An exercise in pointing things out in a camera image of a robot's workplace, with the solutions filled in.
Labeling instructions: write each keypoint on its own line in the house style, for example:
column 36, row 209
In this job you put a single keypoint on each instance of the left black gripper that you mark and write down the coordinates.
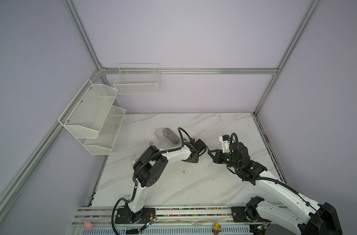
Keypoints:
column 195, row 154

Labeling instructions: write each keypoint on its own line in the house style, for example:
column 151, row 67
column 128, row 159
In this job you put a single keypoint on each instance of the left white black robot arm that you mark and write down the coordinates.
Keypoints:
column 151, row 164

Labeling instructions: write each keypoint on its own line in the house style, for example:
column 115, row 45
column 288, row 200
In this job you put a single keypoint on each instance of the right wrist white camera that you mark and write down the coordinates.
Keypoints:
column 225, row 143

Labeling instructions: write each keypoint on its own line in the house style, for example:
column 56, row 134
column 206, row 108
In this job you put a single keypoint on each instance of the white two-tier mesh shelf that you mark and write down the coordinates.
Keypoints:
column 93, row 119

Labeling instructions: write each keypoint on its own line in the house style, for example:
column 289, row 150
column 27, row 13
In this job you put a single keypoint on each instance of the white wire basket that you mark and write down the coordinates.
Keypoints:
column 138, row 79

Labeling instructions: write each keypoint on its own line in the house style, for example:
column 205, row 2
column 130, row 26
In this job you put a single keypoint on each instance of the clear plastic cup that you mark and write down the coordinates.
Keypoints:
column 161, row 135

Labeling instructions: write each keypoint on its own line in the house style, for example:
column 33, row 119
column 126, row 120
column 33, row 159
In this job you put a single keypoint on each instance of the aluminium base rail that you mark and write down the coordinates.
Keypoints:
column 184, row 220

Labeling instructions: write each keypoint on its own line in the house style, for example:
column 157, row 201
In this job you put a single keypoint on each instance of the silver wrench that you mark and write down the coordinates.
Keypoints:
column 150, row 144

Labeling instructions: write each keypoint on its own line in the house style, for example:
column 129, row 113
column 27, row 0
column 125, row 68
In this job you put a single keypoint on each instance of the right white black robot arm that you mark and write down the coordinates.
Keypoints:
column 304, row 216

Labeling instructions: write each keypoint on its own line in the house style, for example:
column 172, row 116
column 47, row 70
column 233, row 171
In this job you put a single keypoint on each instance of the pink eraser block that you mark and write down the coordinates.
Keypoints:
column 88, row 225

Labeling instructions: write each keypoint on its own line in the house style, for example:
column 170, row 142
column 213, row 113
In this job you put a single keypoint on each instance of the grey fabric glasses case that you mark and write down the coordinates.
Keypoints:
column 172, row 136

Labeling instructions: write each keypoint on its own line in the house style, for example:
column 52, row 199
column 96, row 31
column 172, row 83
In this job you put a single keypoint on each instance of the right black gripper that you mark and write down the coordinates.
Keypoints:
column 219, row 156

